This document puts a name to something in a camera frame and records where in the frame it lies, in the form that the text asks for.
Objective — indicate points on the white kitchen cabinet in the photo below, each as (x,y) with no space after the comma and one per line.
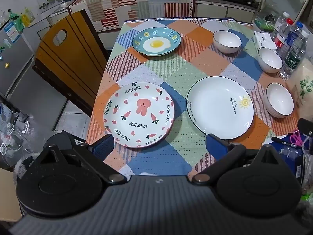
(220,12)

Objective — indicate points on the patchwork checkered tablecloth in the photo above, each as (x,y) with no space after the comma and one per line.
(195,66)

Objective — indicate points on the blue cardboard box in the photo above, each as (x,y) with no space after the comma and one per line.
(291,159)

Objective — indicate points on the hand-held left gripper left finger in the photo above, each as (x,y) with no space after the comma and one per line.
(102,146)

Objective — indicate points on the clear plastic bags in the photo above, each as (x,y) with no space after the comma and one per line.
(14,132)

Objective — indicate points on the white tissue pack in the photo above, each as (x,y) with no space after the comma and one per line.
(264,40)

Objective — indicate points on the black marker pen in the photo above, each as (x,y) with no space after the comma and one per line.
(283,142)

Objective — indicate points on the pink scissors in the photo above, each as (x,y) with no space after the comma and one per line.
(296,137)

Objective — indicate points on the rice bag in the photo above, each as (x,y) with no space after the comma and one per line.
(303,85)

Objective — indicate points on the white rabbit carrot plate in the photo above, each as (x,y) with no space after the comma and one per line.
(139,113)

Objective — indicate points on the yellow bottle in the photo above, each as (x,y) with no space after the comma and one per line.
(27,17)

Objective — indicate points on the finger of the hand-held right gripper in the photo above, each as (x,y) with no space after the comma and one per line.
(306,127)

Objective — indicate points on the striped patchwork cabinet cloth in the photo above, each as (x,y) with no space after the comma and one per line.
(137,7)

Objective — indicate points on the brown wooden chair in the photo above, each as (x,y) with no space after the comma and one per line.
(71,61)

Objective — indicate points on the blue label water bottle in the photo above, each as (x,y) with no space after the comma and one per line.
(292,38)

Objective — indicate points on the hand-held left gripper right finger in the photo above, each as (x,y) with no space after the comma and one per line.
(215,145)

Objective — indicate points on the green detergent bottle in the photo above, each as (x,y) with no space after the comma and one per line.
(16,20)

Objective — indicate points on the white dark-rimmed bowl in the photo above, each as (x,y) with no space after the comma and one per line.
(226,40)
(270,59)
(280,99)

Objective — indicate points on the white sun print plate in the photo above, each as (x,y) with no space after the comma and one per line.
(217,107)

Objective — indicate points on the green plastic basket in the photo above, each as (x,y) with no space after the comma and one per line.
(265,22)

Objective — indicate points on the grey refrigerator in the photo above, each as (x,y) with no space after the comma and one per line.
(17,63)

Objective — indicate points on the teal fried egg plate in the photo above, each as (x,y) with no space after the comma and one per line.
(156,44)

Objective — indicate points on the clear plastic bottle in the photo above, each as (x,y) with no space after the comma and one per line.
(281,20)

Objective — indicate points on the brown cardboard box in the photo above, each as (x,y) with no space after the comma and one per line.
(8,193)

